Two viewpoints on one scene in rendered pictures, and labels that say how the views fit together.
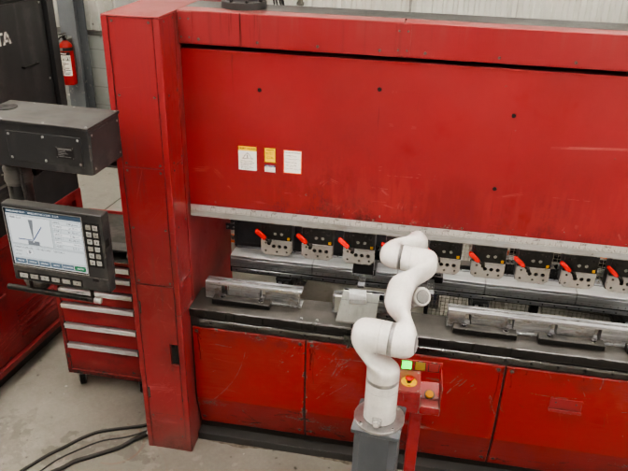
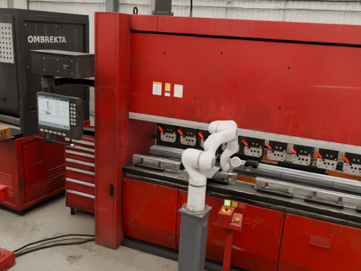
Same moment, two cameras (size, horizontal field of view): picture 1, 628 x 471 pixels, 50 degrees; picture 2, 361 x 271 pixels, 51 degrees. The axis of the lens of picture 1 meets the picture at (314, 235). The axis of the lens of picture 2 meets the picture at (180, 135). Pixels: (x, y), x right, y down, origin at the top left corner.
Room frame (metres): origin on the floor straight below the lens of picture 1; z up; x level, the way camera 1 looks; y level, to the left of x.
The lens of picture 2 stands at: (-0.41, -0.61, 2.19)
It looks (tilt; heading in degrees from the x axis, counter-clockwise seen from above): 16 degrees down; 12
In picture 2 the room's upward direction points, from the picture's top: 3 degrees clockwise
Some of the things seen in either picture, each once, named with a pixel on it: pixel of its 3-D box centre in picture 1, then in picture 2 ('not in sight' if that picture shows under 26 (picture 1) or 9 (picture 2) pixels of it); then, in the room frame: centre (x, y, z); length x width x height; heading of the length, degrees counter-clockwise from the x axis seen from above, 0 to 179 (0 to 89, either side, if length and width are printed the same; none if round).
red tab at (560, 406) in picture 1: (565, 406); (319, 241); (2.52, -1.23, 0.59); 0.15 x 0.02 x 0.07; 81
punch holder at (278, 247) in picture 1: (278, 235); (170, 132); (2.92, 0.17, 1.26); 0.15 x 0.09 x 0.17; 81
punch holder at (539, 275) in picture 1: (532, 263); (302, 153); (2.72, -1.01, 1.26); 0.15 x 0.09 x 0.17; 81
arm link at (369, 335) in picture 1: (376, 349); (194, 166); (1.96, -0.23, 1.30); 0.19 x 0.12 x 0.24; 72
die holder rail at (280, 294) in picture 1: (254, 292); (156, 163); (2.94, 0.30, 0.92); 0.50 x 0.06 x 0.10; 81
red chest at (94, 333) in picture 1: (118, 303); (95, 173); (3.44, 1.18, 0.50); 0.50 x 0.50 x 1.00; 81
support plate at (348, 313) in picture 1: (358, 307); (206, 171); (2.70, -0.22, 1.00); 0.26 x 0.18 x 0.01; 171
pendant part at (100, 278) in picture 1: (64, 242); (61, 114); (2.48, 1.04, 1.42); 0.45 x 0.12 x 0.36; 77
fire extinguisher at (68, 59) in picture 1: (66, 58); not in sight; (7.52, 2.80, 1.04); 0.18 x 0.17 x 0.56; 75
